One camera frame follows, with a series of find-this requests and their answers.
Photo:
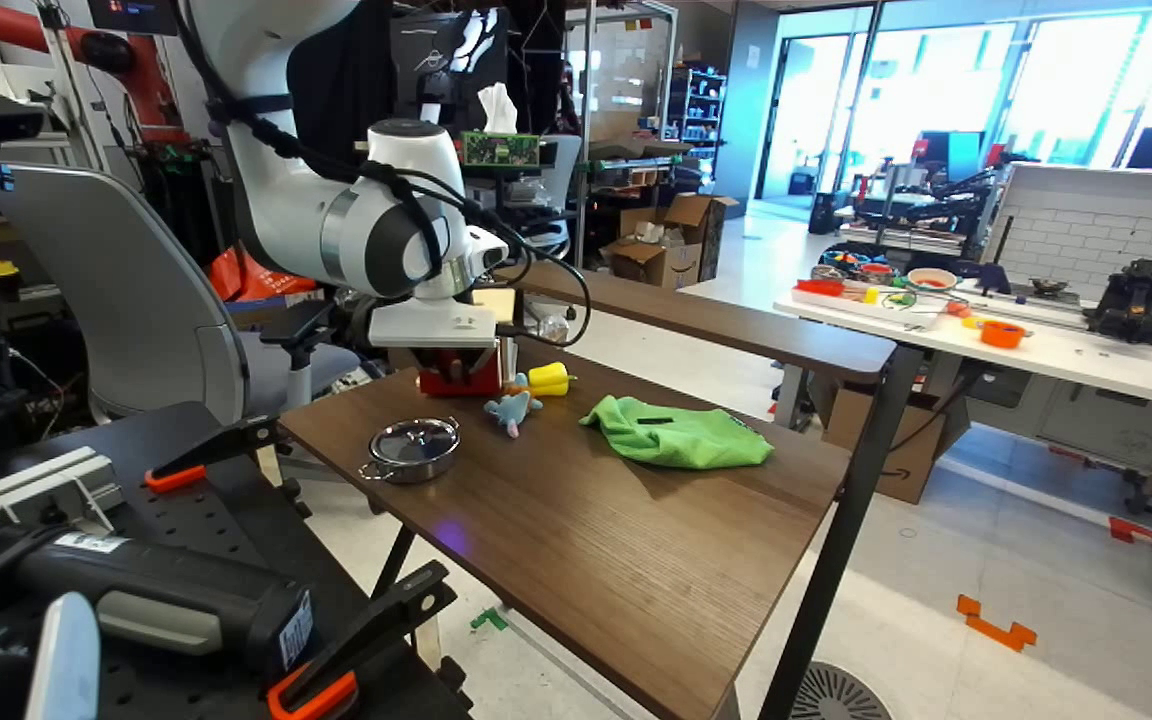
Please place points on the yellow toy bell pepper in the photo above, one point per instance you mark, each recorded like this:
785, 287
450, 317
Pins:
549, 383

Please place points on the black machine on table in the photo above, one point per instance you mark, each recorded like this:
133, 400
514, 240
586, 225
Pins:
1126, 303

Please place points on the white partition panel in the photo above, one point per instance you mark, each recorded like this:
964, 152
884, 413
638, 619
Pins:
1083, 225

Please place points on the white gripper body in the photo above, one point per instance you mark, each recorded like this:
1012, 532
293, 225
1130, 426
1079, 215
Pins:
429, 327

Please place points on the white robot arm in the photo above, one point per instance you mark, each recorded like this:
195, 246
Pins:
299, 215

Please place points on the grey plastic chair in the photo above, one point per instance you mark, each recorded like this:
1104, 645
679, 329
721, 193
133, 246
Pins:
137, 295

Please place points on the metal bowl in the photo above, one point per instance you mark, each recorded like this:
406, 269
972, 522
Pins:
412, 440

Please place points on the brown cardboard box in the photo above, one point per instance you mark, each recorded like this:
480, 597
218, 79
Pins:
888, 440

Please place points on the round floor drain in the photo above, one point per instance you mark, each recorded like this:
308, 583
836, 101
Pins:
841, 696

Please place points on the green cloth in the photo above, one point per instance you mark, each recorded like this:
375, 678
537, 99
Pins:
679, 439

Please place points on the green floor tape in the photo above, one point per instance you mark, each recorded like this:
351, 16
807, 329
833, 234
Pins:
491, 619

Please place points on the small orange bin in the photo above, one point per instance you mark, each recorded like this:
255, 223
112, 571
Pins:
1001, 333

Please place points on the orange fabric bag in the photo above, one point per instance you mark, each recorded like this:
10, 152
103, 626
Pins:
251, 283

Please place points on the long dark wooden table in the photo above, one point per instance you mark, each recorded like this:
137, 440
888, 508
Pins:
711, 323

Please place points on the orange floor marker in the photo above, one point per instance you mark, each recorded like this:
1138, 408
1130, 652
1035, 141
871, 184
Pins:
998, 626

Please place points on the light wooden chest box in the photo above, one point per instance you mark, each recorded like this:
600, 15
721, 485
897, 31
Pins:
494, 307

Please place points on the blue plush elephant toy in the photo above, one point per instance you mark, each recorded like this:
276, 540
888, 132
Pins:
514, 413

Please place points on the steel pot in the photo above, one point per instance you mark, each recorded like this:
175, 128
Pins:
403, 472

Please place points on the small red bin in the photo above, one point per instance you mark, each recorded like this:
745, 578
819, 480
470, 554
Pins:
819, 287

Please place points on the black grey handheld device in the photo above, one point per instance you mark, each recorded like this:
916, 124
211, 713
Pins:
162, 600

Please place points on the white work table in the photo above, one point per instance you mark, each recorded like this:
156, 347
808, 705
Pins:
1071, 353

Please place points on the stacked cardboard boxes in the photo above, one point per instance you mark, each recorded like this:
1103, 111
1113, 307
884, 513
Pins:
668, 240

